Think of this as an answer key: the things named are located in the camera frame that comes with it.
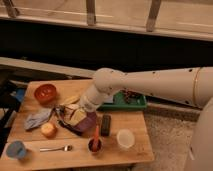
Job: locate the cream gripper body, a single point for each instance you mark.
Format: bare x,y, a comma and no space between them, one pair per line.
78,114

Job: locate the blue plastic cup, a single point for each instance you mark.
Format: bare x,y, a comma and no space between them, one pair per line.
16,149

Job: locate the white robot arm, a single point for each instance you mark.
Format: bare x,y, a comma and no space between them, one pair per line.
190,86

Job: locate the green plastic tray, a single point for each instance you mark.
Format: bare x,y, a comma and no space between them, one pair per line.
117,103

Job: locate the yellow banana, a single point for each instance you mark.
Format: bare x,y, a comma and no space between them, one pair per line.
70,100

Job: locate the purple bowl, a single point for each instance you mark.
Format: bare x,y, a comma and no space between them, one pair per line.
87,122

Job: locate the wooden table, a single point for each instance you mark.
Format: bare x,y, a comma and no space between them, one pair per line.
79,156

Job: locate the orange apple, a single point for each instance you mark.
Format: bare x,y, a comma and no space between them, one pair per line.
48,129

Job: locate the metal fork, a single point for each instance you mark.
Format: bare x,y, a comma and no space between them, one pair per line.
64,148

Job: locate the black remote control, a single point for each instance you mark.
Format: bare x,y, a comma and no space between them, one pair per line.
105,125

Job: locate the red bowl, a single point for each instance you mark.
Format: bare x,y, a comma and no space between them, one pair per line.
45,93

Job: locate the red orange utensil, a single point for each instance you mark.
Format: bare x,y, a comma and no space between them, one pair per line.
95,139

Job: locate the dark cup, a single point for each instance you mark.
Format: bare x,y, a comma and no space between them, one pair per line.
90,147

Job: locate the grey blue cloth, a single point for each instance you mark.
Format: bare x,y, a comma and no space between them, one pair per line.
37,119

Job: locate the white plastic cup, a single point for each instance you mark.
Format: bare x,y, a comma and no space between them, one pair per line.
125,139

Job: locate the black chair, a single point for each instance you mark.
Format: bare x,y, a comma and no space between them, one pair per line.
7,100

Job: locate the black handled tool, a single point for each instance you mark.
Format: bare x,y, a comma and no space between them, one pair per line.
59,112

